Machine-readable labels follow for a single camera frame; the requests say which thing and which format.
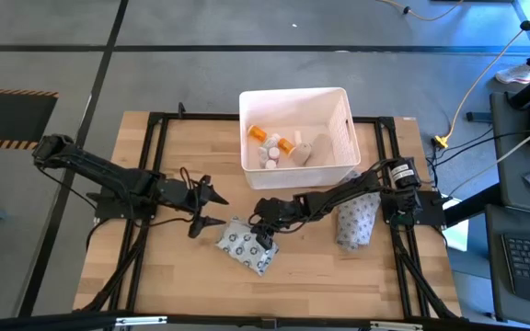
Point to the silver frame bracket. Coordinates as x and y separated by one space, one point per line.
396 326
141 321

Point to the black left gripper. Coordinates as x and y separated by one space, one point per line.
177 195

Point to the orange pill bottle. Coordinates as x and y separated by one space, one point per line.
257 133
286 145

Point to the black hazard-striped floor mat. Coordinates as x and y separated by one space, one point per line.
7 117

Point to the black horizontal frame beam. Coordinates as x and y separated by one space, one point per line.
62 322

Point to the person's shoe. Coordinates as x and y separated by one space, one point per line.
513 74

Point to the small grey printed pouch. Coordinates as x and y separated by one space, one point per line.
242 248

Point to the white labelled pill bottle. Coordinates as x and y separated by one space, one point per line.
272 141

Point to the large grey printed pouch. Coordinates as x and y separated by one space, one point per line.
357 225

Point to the black aluminium table frame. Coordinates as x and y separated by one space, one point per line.
387 123

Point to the black diagonal strut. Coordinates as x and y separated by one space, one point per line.
476 204

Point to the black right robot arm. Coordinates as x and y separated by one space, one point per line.
338 195

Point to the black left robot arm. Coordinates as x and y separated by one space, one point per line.
108 172

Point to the grey floor block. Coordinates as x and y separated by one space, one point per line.
479 117

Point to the long white bandage roll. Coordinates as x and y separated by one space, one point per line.
322 149

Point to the grey desk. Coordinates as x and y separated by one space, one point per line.
511 174
495 276

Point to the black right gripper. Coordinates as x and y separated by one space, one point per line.
276 211

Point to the white perforated plastic basket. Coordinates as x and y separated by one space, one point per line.
292 106

